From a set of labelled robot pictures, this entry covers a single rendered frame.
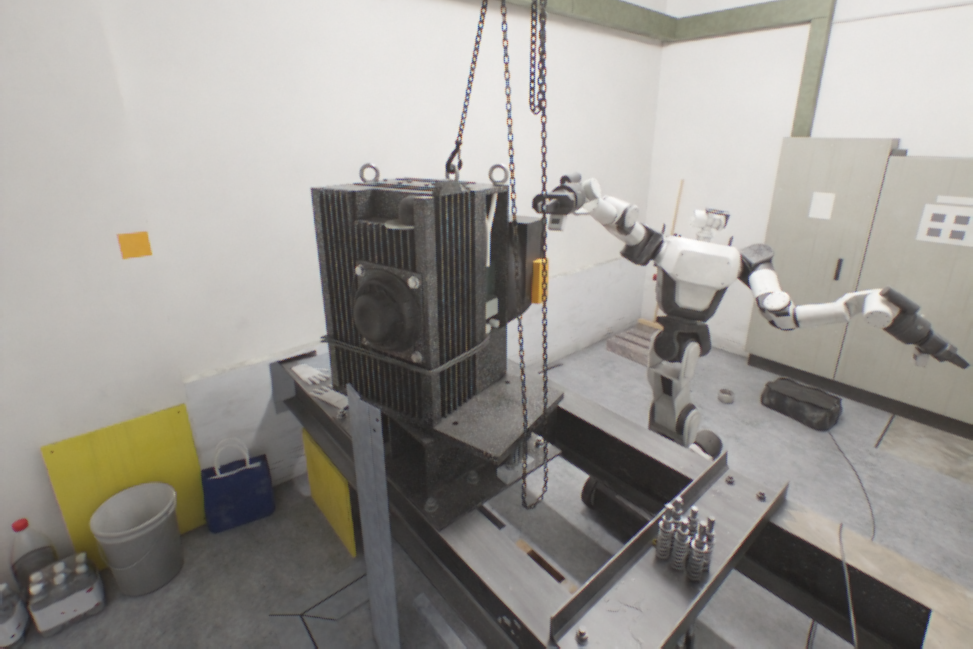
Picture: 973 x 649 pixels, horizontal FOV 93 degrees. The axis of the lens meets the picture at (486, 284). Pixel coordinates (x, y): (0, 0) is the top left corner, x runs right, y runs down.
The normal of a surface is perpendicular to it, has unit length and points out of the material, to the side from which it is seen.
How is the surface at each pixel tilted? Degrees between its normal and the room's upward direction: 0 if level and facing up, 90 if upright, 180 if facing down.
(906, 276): 90
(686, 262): 80
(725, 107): 90
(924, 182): 90
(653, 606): 0
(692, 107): 90
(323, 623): 7
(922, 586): 0
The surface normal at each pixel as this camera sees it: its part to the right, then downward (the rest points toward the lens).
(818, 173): -0.76, 0.20
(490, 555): 0.00, -0.95
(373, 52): 0.65, 0.23
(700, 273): -0.19, 0.13
